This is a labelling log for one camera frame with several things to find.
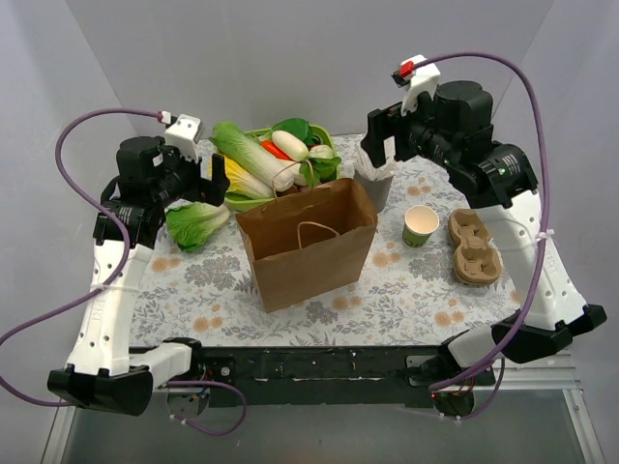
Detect brown paper bag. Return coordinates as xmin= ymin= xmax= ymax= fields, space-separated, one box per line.
xmin=236 ymin=178 xmax=377 ymax=313

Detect brown cardboard cup carrier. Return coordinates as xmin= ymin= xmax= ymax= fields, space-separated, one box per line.
xmin=448 ymin=209 xmax=502 ymax=286

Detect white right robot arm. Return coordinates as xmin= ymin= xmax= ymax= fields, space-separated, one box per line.
xmin=361 ymin=80 xmax=607 ymax=385

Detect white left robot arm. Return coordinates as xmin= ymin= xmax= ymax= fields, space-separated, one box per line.
xmin=47 ymin=135 xmax=229 ymax=416

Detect green plastic tray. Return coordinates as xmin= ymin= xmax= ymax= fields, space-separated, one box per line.
xmin=224 ymin=125 xmax=338 ymax=212

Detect yellow napa cabbage toy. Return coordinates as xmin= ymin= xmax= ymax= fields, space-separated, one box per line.
xmin=222 ymin=156 xmax=274 ymax=199

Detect small green cabbage toy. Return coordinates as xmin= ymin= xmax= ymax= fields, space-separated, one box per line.
xmin=165 ymin=202 xmax=230 ymax=251

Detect white wrapped straws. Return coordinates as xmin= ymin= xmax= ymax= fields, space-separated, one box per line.
xmin=353 ymin=147 xmax=396 ymax=182

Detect green napa cabbage toy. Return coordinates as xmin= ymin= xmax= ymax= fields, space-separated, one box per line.
xmin=209 ymin=121 xmax=295 ymax=191

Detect grey straw holder cup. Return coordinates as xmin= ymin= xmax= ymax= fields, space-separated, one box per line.
xmin=354 ymin=171 xmax=393 ymax=213

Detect bok choy toy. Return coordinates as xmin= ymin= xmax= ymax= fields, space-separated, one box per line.
xmin=299 ymin=145 xmax=341 ymax=187

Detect white radish toy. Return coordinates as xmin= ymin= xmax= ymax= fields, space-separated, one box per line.
xmin=271 ymin=130 xmax=309 ymax=161

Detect green leafy vegetable toy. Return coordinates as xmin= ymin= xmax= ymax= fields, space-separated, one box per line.
xmin=271 ymin=118 xmax=313 ymax=146

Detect floral table mat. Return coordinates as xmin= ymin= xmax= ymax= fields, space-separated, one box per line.
xmin=131 ymin=158 xmax=520 ymax=346

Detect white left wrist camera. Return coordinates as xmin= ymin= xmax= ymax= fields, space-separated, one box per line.
xmin=163 ymin=114 xmax=203 ymax=164

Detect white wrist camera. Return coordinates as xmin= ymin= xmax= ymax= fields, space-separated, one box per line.
xmin=392 ymin=54 xmax=441 ymax=116
xmin=163 ymin=114 xmax=203 ymax=164

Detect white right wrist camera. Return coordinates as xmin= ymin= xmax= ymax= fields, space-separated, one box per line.
xmin=392 ymin=54 xmax=441 ymax=116

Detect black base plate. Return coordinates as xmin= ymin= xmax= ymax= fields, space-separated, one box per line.
xmin=149 ymin=343 xmax=499 ymax=410

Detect aluminium frame rail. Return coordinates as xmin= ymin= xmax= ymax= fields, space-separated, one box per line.
xmin=43 ymin=353 xmax=604 ymax=463

